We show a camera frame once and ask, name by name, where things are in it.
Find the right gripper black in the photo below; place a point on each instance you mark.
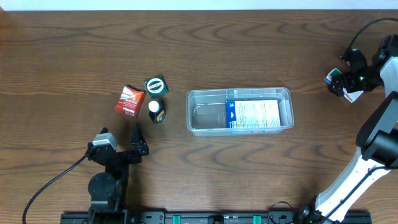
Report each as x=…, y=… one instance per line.
x=339, y=84

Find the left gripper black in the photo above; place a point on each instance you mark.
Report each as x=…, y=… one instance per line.
x=140, y=145

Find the white green medicine box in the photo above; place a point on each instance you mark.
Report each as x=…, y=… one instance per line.
x=338, y=89

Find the red Panadol box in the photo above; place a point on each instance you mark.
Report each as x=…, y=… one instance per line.
x=130, y=101

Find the green round-label box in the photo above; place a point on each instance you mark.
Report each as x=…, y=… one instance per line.
x=156, y=87

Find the clear plastic container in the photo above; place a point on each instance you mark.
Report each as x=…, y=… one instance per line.
x=206, y=110

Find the blue fever patch box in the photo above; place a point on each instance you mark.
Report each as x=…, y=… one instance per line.
x=252, y=114

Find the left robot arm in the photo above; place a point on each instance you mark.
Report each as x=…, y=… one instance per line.
x=108, y=188

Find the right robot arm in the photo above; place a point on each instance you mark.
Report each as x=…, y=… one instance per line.
x=376, y=142

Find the dark bottle white cap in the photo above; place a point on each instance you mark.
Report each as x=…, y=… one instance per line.
x=156, y=111

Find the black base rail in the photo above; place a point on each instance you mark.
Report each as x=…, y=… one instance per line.
x=178, y=218

